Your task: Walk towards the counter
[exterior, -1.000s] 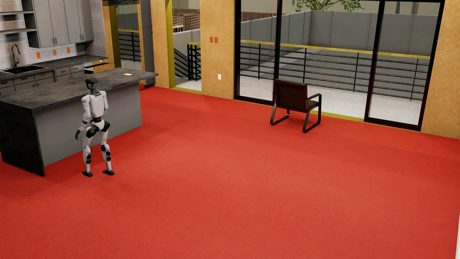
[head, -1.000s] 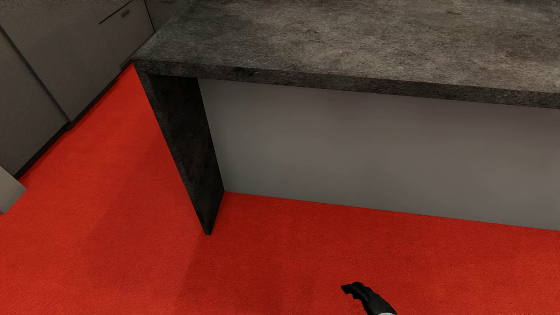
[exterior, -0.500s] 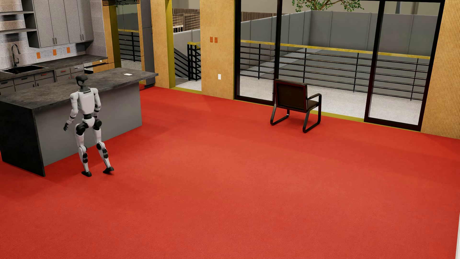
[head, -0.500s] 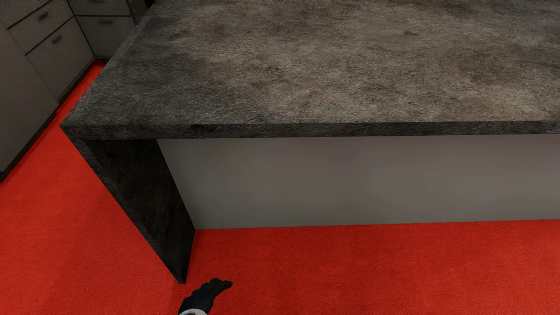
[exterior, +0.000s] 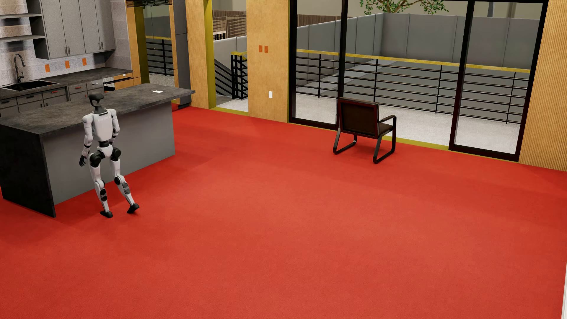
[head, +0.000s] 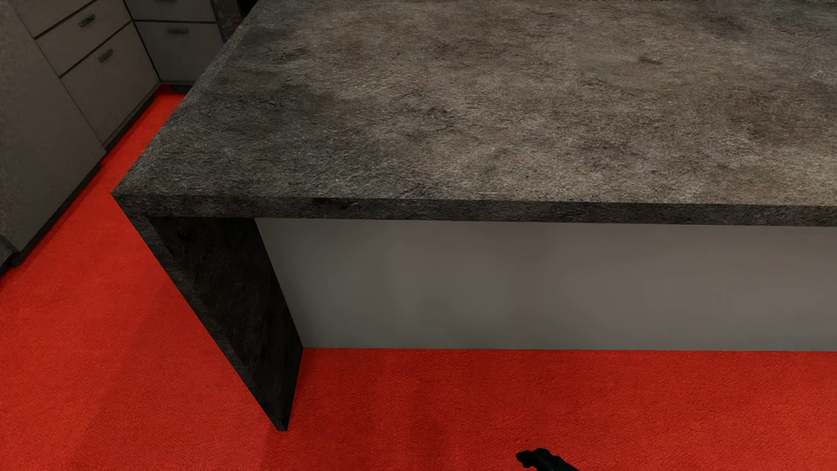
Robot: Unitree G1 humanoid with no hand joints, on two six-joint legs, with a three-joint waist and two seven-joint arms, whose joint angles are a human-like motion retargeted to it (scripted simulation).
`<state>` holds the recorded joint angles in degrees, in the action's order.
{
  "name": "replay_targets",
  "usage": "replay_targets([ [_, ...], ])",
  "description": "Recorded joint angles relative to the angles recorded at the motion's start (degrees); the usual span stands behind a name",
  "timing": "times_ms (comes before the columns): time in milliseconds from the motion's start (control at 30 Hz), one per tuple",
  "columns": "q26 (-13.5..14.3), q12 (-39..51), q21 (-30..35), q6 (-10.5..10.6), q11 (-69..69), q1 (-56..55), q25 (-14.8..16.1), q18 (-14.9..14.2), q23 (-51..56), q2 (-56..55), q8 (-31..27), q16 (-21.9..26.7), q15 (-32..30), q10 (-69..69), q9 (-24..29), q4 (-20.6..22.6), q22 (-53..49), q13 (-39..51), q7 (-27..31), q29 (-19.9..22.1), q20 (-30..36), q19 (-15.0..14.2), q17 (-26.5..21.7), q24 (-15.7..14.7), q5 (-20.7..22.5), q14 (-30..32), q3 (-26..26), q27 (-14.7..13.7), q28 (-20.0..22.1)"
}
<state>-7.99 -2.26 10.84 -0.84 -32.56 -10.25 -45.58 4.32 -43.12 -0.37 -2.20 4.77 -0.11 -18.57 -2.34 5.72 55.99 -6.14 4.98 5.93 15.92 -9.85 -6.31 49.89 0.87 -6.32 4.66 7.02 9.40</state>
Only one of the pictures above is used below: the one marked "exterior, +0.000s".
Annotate grey wall cabinets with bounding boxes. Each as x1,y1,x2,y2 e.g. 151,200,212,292
27,0,117,60

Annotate black balcony railing yellow rail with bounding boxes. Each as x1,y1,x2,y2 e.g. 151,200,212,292
296,49,531,125

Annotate black sliding door frame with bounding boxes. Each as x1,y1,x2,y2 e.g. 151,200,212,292
288,0,550,161

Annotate white robot leg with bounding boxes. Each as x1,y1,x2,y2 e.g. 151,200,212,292
89,149,114,219
109,147,140,214

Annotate dark brown cantilever chair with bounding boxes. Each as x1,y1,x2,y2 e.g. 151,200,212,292
333,97,397,165

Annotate white left robot leg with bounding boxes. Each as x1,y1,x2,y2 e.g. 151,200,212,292
89,149,114,219

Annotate white right robot leg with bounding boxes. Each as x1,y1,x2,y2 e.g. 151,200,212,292
109,147,140,214

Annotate black stair railing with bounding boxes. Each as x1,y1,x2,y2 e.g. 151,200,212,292
214,51,249,101

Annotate dark stone kitchen island counter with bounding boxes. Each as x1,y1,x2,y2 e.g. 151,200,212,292
0,83,195,218

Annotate black curved faucet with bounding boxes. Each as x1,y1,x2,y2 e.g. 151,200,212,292
13,54,26,84

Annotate grey base cabinets with countertop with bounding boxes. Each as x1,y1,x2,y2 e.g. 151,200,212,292
0,67,133,118

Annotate black kitchen sink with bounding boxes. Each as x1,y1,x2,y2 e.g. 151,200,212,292
1,79,58,92

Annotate green leafy tree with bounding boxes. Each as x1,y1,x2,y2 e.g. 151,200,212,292
360,0,449,15

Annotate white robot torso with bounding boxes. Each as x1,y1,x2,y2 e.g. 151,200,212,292
92,109,117,149

